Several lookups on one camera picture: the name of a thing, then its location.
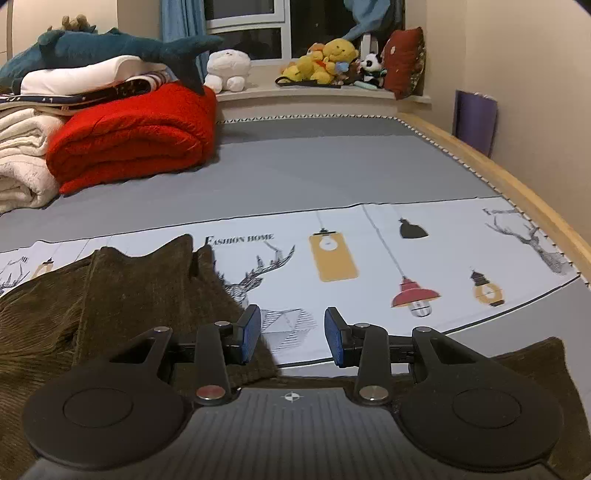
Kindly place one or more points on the grey bed sheet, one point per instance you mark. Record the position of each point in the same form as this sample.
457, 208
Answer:
300, 166

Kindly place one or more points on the blue curtain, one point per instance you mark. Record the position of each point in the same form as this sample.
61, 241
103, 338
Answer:
374, 16
182, 21

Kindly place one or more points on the yellow plush bear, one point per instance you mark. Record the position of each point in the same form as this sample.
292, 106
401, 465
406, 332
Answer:
340, 51

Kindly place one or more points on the red cushion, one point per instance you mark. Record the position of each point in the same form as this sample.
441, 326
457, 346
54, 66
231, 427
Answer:
404, 62

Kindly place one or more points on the red folded blanket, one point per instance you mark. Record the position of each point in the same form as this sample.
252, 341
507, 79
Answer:
129, 134

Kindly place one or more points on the cream folded blanket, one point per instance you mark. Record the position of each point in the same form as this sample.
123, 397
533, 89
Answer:
23, 152

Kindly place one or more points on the window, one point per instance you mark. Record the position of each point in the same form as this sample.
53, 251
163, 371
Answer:
258, 39

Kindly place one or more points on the purple board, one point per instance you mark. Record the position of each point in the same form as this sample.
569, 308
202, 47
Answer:
475, 122

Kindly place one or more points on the panda plush toy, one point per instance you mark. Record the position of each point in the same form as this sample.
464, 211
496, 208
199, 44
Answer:
371, 65

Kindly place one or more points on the wooden bed frame rail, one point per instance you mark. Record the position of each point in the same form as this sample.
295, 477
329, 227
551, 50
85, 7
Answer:
531, 194

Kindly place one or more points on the white folded cloth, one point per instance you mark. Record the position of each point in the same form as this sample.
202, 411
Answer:
92, 74

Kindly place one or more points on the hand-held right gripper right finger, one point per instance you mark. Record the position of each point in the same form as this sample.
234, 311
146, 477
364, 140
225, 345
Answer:
334, 337

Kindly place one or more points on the printed bed sheet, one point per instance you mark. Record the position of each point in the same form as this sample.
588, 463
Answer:
369, 230

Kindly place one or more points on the teal blanket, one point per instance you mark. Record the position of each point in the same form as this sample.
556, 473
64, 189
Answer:
92, 46

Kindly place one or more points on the dark patterned folded cloth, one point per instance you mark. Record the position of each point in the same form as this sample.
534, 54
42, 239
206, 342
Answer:
131, 85

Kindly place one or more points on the yellow plush toy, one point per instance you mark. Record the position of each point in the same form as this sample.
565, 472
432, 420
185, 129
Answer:
307, 70

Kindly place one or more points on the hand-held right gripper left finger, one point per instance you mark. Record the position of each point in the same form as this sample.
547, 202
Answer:
249, 334

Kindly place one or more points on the small brown plush toy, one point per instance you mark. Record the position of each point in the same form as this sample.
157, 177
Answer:
76, 24

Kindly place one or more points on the white plush toy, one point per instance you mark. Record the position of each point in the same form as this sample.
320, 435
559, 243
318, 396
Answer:
228, 67

